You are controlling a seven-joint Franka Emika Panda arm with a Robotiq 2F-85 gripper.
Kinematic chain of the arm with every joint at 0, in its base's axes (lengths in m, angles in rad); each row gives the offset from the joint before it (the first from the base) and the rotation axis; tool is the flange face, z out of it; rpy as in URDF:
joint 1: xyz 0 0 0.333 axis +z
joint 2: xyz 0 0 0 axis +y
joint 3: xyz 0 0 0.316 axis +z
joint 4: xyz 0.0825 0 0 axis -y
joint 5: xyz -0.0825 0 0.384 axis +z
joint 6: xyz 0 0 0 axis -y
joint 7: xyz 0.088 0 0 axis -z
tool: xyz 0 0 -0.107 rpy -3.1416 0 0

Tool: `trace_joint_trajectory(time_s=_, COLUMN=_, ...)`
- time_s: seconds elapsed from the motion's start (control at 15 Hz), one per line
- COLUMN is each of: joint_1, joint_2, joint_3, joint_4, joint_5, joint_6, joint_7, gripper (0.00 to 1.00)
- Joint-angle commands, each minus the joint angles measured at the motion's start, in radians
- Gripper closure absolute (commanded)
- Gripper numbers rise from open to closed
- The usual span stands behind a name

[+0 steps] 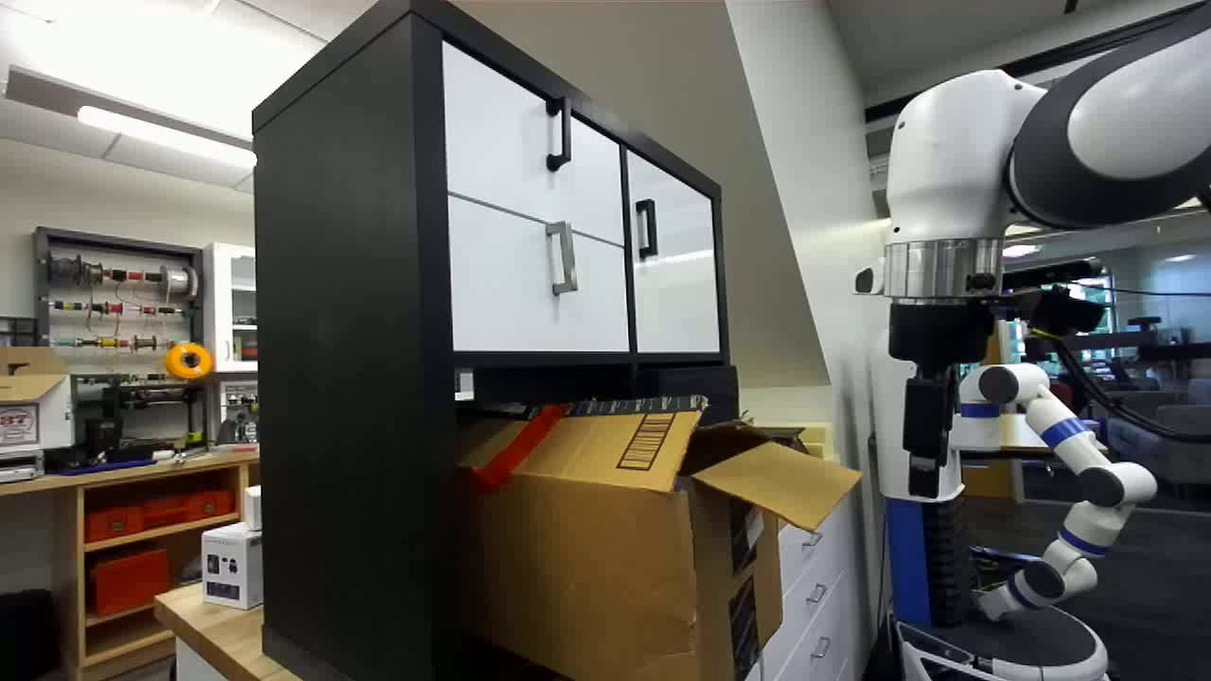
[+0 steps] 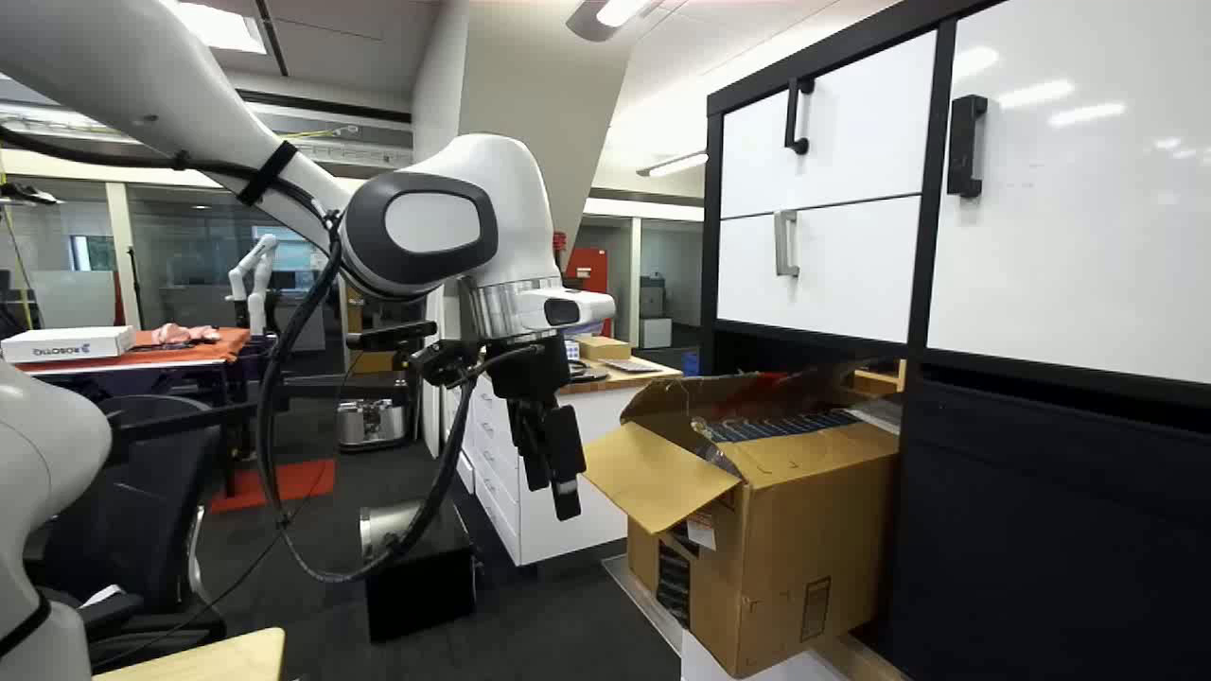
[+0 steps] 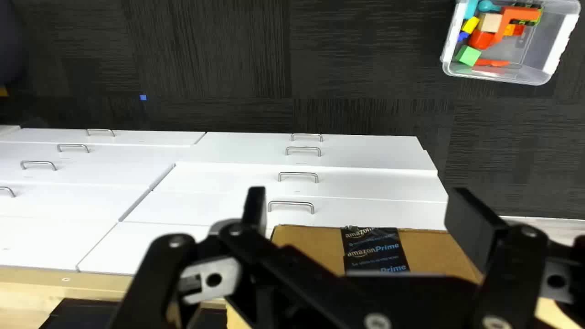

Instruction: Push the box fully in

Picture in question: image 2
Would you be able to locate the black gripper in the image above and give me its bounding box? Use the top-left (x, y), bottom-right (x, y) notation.
top-left (485, 331), bottom-right (590, 525)

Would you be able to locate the brown cardboard box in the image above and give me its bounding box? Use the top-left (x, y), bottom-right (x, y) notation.
top-left (583, 360), bottom-right (909, 681)

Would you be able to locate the small cardboard box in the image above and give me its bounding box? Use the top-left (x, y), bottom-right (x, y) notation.
top-left (576, 331), bottom-right (640, 366)

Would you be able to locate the black box on floor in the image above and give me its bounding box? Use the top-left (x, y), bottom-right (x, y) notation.
top-left (361, 500), bottom-right (485, 647)

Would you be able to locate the flat white box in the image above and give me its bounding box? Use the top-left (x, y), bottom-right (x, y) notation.
top-left (0, 323), bottom-right (141, 371)

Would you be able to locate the low white drawer cabinet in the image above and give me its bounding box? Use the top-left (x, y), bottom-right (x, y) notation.
top-left (421, 354), bottom-right (684, 571)

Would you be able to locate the white grey bin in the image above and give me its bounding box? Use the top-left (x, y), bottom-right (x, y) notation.
top-left (334, 391), bottom-right (414, 456)

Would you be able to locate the black ribbed item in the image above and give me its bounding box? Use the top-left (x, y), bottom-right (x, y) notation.
top-left (688, 398), bottom-right (889, 451)

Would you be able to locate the red background object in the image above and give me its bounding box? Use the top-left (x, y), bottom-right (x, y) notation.
top-left (562, 240), bottom-right (612, 307)

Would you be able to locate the red floor mat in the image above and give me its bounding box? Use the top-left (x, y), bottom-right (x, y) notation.
top-left (205, 456), bottom-right (346, 518)

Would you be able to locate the long ceiling light strip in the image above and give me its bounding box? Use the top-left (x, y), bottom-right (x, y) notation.
top-left (634, 146), bottom-right (715, 187)

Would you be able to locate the red topped table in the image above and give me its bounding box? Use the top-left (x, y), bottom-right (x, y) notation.
top-left (14, 323), bottom-right (276, 505)

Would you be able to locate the black office chair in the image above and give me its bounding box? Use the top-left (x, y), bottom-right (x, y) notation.
top-left (28, 386), bottom-right (276, 674)

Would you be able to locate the black shelf cabinet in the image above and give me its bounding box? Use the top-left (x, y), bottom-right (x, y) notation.
top-left (696, 0), bottom-right (1211, 681)

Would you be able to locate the round ceiling light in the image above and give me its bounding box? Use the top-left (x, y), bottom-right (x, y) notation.
top-left (562, 0), bottom-right (674, 47)

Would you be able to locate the square ceiling light panel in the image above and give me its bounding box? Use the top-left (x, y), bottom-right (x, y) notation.
top-left (161, 0), bottom-right (272, 60)

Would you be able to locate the white cabinet door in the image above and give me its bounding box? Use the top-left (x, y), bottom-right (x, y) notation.
top-left (925, 0), bottom-right (1211, 391)

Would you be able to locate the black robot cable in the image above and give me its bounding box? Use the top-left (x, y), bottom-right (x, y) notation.
top-left (0, 120), bottom-right (493, 591)

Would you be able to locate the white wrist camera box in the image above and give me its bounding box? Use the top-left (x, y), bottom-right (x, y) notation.
top-left (508, 283), bottom-right (620, 340)

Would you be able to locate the white drawer front silver handle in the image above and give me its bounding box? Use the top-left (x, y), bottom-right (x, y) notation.
top-left (711, 193), bottom-right (926, 347)

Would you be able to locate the white drawer front black handle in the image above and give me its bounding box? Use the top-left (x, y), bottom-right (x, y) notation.
top-left (715, 30), bottom-right (943, 221)

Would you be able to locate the black door handle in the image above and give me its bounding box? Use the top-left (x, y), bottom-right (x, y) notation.
top-left (943, 90), bottom-right (993, 206)

